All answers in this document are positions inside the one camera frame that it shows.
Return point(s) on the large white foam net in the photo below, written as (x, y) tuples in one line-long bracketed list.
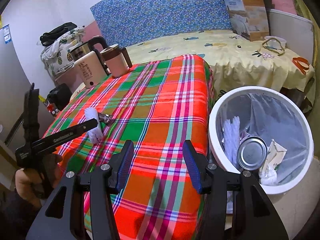
[(231, 139)]

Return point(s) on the pineapple print bundle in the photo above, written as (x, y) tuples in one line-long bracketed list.
[(57, 57)]

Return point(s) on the white round trash bin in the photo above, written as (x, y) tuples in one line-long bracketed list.
[(218, 150)]

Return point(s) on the white paper tissue pack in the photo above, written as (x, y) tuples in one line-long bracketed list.
[(268, 171)]

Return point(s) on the black bag on bundle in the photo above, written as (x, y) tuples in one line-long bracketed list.
[(49, 38)]

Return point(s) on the pink storage bin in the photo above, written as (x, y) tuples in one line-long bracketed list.
[(71, 78)]

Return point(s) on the grey plastic bin liner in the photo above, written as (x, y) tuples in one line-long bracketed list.
[(268, 118)]

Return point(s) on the grey refrigerator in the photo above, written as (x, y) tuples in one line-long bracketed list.
[(14, 84)]

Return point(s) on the yellow fruit-print bedsheet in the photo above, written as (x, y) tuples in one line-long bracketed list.
[(237, 55)]

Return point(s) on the blue floral headboard cloth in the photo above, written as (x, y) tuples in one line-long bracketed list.
[(128, 22)]

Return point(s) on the red toy item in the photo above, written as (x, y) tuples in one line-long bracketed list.
[(51, 107)]

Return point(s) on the pink mug with brown lid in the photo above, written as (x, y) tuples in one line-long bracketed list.
[(116, 59)]

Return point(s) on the bedding set cardboard box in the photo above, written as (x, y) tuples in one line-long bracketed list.
[(249, 18)]

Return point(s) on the clear plastic cup on table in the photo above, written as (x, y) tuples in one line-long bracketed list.
[(105, 118)]

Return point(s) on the metal tin can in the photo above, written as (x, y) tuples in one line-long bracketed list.
[(252, 153)]

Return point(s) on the black bag on floor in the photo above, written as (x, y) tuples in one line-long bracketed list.
[(60, 96)]

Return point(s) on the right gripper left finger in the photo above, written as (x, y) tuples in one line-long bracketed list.
[(80, 206)]

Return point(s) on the red green plaid tablecloth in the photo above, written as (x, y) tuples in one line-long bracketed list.
[(158, 106)]

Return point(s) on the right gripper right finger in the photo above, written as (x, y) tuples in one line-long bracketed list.
[(235, 206)]

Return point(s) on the white steel electric kettle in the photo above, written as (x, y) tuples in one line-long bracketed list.
[(89, 63)]

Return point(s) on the white panel board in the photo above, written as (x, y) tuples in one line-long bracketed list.
[(296, 30)]

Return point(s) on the person's left hand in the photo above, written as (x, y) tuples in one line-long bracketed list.
[(25, 179)]

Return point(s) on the clear plastic container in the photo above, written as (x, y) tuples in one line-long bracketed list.
[(274, 42)]

